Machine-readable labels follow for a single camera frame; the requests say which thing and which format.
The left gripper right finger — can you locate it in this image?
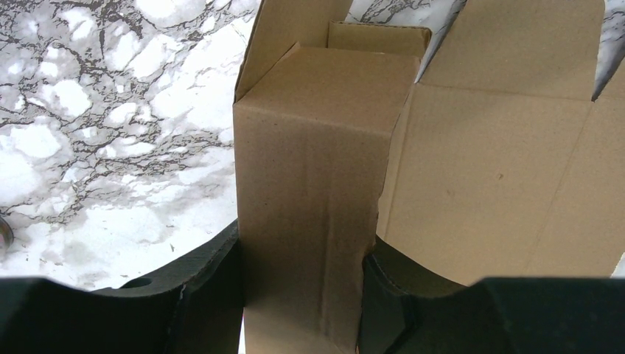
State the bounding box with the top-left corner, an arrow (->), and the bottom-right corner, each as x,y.
358,240 -> 624,353

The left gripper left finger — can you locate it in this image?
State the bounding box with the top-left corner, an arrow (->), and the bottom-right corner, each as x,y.
1,223 -> 244,353

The brown cardboard box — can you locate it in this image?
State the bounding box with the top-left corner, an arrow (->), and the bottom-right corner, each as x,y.
233,1 -> 624,353

